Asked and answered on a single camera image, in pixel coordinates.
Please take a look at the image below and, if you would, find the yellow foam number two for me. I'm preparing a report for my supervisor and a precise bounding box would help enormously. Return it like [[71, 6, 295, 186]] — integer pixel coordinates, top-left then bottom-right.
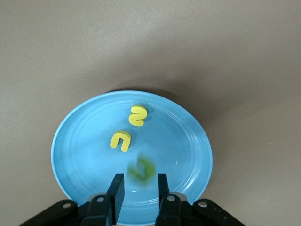
[[128, 105, 148, 127]]

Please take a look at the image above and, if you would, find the green foam letter u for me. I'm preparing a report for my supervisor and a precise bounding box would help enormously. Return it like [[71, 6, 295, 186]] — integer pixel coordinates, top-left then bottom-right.
[[127, 156, 156, 186]]

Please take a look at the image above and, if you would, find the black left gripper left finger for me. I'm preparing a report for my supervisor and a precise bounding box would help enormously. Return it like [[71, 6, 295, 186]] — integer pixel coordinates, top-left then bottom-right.
[[81, 173, 125, 226]]

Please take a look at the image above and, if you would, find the brown table cover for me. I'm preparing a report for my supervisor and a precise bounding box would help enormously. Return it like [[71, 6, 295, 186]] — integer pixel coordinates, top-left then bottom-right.
[[0, 0, 301, 226]]

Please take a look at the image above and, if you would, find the blue plastic plate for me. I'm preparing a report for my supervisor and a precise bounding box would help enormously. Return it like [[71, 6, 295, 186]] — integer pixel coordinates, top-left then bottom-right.
[[50, 90, 214, 226]]

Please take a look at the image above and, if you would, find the yellow foam letter u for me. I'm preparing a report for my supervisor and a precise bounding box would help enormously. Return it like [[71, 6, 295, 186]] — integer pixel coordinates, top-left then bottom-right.
[[110, 130, 132, 152]]

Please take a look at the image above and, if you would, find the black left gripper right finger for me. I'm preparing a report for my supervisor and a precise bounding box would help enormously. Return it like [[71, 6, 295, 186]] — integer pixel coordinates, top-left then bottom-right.
[[155, 173, 195, 226]]

